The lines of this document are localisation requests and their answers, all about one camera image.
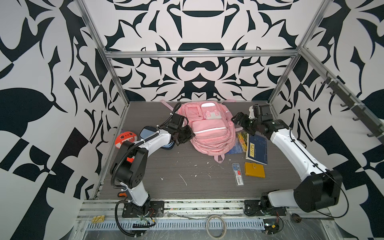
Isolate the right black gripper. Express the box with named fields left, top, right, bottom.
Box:
left=231, top=111, right=262, bottom=135

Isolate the pink student backpack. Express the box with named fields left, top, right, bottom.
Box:
left=176, top=101, right=239, bottom=164

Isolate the blue animal farm book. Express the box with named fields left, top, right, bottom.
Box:
left=227, top=132, right=248, bottom=154

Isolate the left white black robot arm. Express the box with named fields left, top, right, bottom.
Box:
left=110, top=113, right=195, bottom=207

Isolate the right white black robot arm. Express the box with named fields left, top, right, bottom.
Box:
left=232, top=105, right=344, bottom=213

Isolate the blue pencil case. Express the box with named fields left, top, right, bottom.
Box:
left=138, top=125, right=176, bottom=151

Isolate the dark blue notebook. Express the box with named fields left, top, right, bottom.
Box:
left=246, top=134, right=268, bottom=165

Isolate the red monster plush toy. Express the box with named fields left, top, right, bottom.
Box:
left=115, top=131, right=138, bottom=149

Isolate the clear pen refill box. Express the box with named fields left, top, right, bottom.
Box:
left=232, top=163, right=244, bottom=186

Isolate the roll of clear tape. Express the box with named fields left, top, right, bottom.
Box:
left=205, top=215, right=227, bottom=240

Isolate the yellow tape piece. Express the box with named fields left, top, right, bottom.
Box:
left=91, top=215, right=105, bottom=224

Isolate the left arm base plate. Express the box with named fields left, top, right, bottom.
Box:
left=122, top=200, right=165, bottom=218

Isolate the orange handled tool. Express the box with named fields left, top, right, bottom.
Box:
left=118, top=192, right=127, bottom=198

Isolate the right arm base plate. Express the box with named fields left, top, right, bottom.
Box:
left=244, top=200, right=287, bottom=217

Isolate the black hook rail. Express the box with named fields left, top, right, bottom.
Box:
left=320, top=72, right=384, bottom=145

